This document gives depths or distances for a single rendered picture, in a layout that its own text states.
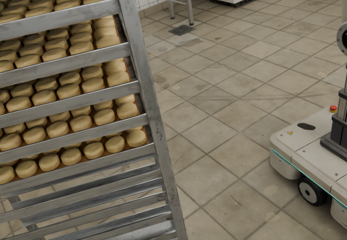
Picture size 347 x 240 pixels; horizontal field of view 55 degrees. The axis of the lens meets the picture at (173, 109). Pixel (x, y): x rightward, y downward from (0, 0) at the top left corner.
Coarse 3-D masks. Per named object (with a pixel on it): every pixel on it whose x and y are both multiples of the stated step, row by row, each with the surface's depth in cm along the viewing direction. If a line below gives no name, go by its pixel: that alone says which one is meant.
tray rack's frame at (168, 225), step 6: (12, 198) 135; (18, 198) 138; (162, 222) 163; (168, 222) 162; (30, 228) 146; (36, 228) 148; (144, 228) 162; (150, 228) 161; (156, 228) 161; (162, 228) 160; (168, 228) 160; (174, 228) 159; (126, 234) 160; (132, 234) 160; (138, 234) 159; (144, 234) 159; (150, 234) 158; (156, 234) 158
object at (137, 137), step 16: (144, 128) 93; (80, 144) 90; (96, 144) 87; (112, 144) 86; (128, 144) 87; (144, 144) 87; (16, 160) 89; (32, 160) 86; (48, 160) 85; (64, 160) 84; (80, 160) 86; (0, 176) 82; (16, 176) 85
